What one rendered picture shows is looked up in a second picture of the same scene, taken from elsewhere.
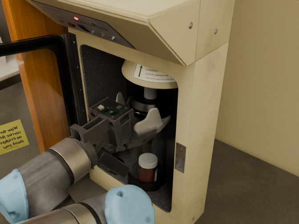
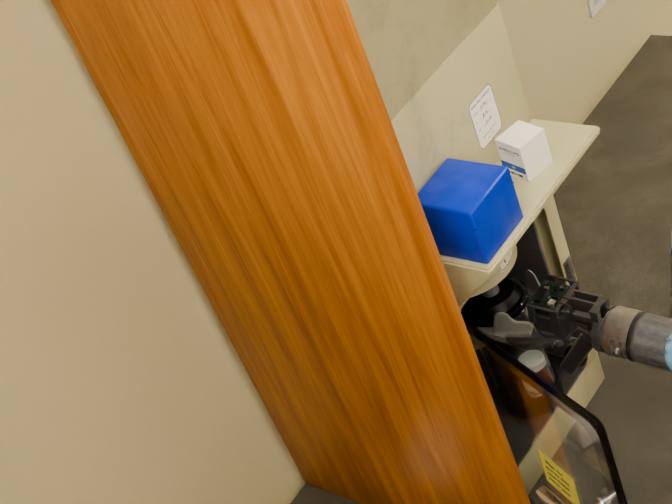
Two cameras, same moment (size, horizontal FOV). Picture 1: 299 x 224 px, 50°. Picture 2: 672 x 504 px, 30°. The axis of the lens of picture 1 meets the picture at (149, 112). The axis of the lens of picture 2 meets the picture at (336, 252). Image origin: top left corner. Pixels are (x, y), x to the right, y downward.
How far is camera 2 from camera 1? 185 cm
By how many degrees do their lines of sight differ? 63
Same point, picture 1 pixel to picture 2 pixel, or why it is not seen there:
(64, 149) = (627, 313)
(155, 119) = (533, 281)
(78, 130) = (601, 303)
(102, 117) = (571, 293)
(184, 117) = (557, 229)
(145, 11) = (587, 130)
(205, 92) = not seen: hidden behind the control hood
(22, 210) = not seen: outside the picture
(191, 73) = not seen: hidden behind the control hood
